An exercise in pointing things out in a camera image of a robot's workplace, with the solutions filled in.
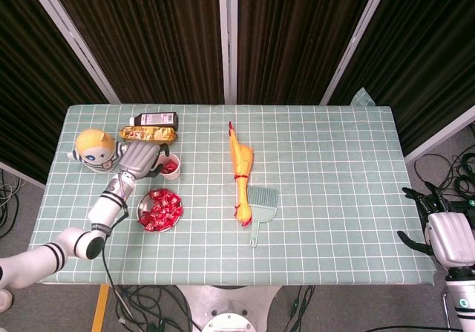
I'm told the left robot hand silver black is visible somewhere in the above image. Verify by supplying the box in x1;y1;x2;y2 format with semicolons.
117;140;172;179

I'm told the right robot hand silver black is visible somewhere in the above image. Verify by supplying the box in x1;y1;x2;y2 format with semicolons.
396;181;475;268

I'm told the bowl of red candies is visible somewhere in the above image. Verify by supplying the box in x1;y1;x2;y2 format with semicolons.
136;187;184;233

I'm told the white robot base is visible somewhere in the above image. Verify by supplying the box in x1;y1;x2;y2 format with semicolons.
177;285;279;332

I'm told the white paper cup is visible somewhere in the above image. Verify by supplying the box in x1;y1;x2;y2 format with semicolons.
158;152;182;181

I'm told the gold biscuit pack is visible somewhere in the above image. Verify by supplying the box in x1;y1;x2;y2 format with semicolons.
118;126;179;146

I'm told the dark bottle with label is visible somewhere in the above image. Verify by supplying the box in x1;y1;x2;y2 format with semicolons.
128;111;179;131

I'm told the yellow plush toy striped shirt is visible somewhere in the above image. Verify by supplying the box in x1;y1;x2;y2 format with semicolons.
66;128;129;174

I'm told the metal tube stand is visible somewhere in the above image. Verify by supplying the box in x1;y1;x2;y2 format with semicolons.
440;287;459;331

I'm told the orange rubber chicken toy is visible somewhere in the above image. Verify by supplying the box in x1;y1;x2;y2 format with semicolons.
227;120;255;229

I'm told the dark curtain panel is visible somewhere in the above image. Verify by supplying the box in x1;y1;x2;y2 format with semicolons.
328;0;475;154
0;0;112;184
237;0;379;105
44;0;223;105

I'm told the green hand brush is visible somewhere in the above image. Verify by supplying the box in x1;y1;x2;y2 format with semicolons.
246;185;280;209

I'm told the green checked tablecloth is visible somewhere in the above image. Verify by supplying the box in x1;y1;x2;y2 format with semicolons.
28;86;437;287

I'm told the yellow floor tape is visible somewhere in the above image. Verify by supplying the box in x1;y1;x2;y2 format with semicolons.
91;284;111;332

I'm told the black floor cable bundle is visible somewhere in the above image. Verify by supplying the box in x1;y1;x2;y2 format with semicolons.
109;285;201;332
0;168;27;238
413;122;475;199

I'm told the white partition base rail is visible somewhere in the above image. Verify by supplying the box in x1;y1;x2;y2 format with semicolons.
403;105;475;164
0;160;48;189

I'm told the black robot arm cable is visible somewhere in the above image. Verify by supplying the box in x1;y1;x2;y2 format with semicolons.
99;207;129;287

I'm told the white partition post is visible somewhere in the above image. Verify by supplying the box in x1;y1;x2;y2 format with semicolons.
22;0;122;105
319;0;394;105
217;0;238;105

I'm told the black cable with inline switch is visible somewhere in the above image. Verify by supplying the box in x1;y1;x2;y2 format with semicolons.
287;285;316;328

